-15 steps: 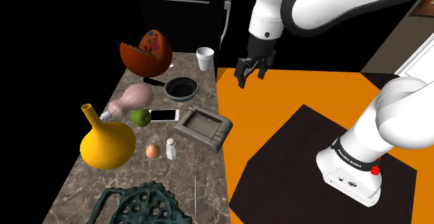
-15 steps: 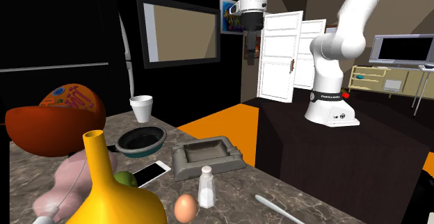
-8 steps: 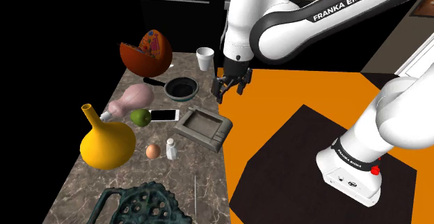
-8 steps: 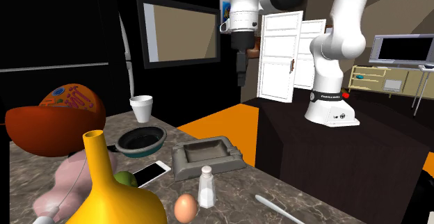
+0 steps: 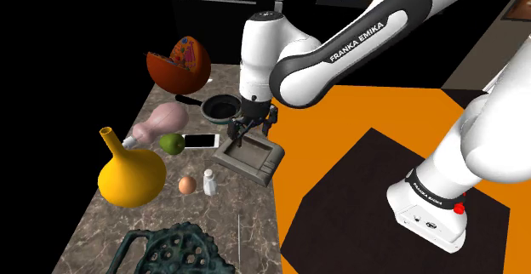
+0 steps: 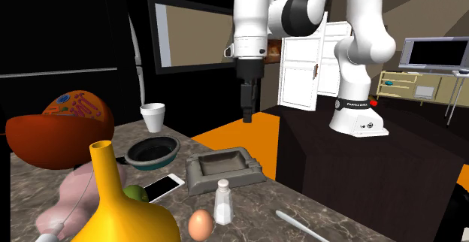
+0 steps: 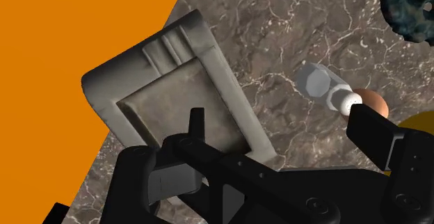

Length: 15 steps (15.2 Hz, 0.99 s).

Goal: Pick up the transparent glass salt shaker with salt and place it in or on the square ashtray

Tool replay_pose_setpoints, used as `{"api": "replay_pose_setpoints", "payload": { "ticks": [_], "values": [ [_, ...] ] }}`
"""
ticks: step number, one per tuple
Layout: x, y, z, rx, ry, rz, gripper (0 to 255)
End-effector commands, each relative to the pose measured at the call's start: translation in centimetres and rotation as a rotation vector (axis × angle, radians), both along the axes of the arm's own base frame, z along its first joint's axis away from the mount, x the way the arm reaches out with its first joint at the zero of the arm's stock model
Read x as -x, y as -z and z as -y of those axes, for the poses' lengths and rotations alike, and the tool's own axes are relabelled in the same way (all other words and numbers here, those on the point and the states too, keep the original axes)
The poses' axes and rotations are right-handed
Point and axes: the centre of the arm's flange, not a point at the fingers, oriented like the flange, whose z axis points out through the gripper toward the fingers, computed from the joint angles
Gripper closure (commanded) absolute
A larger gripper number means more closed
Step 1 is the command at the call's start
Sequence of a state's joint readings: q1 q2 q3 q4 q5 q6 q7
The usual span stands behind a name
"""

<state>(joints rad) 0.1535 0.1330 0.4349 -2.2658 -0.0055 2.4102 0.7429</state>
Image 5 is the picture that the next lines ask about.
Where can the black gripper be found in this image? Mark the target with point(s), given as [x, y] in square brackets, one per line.
[255, 109]

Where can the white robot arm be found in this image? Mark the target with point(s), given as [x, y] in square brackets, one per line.
[352, 49]

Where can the grey square tray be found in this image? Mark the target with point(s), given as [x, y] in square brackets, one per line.
[253, 157]

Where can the black frying pan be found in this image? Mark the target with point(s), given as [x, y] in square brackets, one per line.
[221, 108]

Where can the white smartphone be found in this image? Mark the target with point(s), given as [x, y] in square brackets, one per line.
[200, 140]

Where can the white salt shaker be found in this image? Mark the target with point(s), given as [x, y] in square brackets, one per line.
[209, 183]

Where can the green apple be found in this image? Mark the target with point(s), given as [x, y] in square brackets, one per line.
[171, 144]

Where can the brown egg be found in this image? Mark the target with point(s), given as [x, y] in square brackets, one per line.
[187, 184]

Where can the pink bulb-shaped bottle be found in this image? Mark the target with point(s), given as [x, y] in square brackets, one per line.
[162, 123]

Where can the orange cut-open cell model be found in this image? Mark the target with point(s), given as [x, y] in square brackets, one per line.
[178, 72]

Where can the thin metal rod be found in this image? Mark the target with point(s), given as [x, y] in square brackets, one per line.
[239, 240]

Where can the yellow round vase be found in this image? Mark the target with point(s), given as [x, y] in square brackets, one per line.
[130, 175]

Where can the dark robot stand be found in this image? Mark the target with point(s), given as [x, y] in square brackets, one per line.
[365, 206]

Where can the dark green ornate basket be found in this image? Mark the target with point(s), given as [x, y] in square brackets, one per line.
[178, 252]

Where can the brown framed wall picture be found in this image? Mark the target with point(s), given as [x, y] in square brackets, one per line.
[520, 7]

